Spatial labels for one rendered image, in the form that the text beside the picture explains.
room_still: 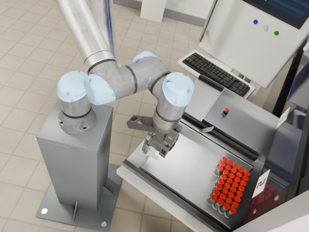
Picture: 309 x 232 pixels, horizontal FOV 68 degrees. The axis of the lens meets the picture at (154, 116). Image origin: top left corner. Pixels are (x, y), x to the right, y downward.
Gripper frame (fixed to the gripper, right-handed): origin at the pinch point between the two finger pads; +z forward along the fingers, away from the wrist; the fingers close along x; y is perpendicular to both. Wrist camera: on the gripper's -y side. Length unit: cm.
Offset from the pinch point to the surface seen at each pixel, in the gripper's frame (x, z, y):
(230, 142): 26.2, 1.1, 23.6
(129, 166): -7.9, 1.5, -1.6
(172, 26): 241, 92, -102
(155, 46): 182, 92, -92
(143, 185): -9.4, 3.5, 5.6
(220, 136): 26.0, 1.3, 19.2
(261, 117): 53, 3, 31
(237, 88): 71, 8, 15
